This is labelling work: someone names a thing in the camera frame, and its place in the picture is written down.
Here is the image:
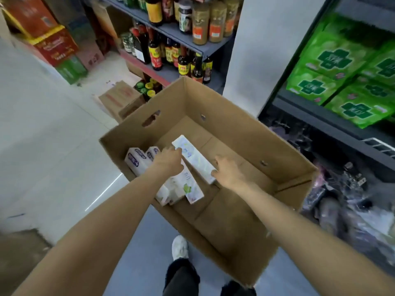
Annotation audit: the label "pile of dark plastic-wrapped goods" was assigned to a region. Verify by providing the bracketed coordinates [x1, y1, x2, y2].
[268, 119, 395, 270]

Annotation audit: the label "person's left leg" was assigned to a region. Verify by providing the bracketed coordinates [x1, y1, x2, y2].
[163, 258, 201, 296]

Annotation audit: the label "row of dark sauce bottles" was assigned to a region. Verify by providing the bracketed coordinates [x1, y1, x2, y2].
[120, 23, 214, 84]

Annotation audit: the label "white blue-print tissue pack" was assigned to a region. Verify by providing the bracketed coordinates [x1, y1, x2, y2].
[145, 146, 161, 162]
[124, 147, 152, 178]

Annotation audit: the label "pink carton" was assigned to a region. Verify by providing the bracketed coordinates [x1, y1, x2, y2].
[76, 38, 105, 71]

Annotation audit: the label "plain white tissue pack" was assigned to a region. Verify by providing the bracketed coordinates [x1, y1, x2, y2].
[155, 178, 186, 207]

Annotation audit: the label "glass jar with black lid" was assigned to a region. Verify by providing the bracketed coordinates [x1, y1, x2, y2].
[178, 0, 193, 35]

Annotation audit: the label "person's right hand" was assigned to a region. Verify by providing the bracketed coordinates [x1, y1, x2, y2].
[211, 155, 247, 190]

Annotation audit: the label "dark bottle with red label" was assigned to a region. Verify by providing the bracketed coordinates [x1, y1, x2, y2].
[161, 0, 175, 23]

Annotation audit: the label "dark metal shelf unit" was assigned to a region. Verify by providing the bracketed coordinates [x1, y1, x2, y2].
[258, 0, 395, 276]

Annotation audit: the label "white green-leaf tissue pack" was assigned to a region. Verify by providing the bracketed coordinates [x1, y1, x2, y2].
[173, 160, 205, 205]

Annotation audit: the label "tan jar with orange label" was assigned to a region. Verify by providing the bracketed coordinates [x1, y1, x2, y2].
[223, 0, 241, 37]
[209, 0, 228, 43]
[192, 3, 210, 45]

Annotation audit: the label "person's white left shoe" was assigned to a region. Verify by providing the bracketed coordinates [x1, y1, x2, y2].
[172, 235, 189, 261]

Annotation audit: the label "green carton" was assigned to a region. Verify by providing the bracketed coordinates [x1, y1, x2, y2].
[55, 55, 89, 85]

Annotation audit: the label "stack of green packets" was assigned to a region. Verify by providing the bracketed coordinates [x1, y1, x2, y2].
[286, 13, 395, 129]

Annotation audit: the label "cluster of yellow-green capped bottles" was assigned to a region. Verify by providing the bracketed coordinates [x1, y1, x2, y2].
[134, 77, 163, 101]

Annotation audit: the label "dark bottle with yellow label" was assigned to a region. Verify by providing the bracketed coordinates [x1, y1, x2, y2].
[145, 0, 163, 27]

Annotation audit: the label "small brown cardboard box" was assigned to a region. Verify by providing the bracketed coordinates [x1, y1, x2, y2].
[98, 80, 146, 124]

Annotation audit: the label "person's leg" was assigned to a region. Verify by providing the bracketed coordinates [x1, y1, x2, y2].
[220, 280, 257, 296]
[163, 258, 201, 296]

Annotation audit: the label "white floral tissue pack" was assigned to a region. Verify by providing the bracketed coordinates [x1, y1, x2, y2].
[172, 134, 217, 185]

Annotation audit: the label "green bottles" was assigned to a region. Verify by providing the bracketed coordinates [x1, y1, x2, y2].
[123, 0, 147, 12]

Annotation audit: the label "person's right leg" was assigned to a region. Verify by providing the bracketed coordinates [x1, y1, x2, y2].
[220, 280, 257, 296]

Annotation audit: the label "person's right forearm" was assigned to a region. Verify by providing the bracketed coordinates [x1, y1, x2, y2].
[235, 180, 395, 296]

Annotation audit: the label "grey metal shelf unit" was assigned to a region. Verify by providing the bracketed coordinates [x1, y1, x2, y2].
[93, 0, 235, 94]

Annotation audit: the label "person's left forearm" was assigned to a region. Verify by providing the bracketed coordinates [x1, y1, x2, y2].
[12, 166, 174, 296]

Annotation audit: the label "red carton with yellow band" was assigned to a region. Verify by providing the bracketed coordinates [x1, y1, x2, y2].
[27, 25, 79, 67]

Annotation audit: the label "large open cardboard box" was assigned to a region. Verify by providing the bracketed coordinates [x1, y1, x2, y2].
[99, 76, 318, 288]

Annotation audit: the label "person's left hand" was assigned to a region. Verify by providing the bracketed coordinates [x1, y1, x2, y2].
[151, 146, 185, 178]

